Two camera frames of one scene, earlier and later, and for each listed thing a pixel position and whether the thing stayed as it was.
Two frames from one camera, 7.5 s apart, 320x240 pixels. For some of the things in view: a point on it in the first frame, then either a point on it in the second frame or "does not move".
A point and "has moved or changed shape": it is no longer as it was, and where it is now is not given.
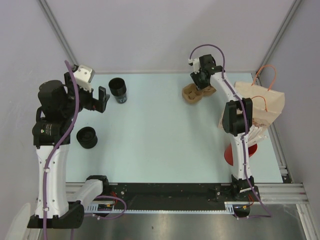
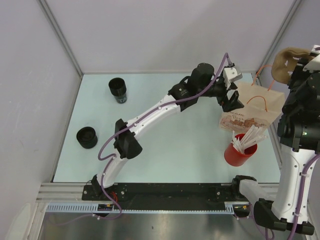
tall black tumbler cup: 118,88 does not move
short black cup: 86,137 does not move
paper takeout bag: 267,105 does not move
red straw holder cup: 228,153 does not move
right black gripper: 195,76 to 298,72
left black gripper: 95,104 to 232,104
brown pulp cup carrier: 192,95 has moved or changed shape
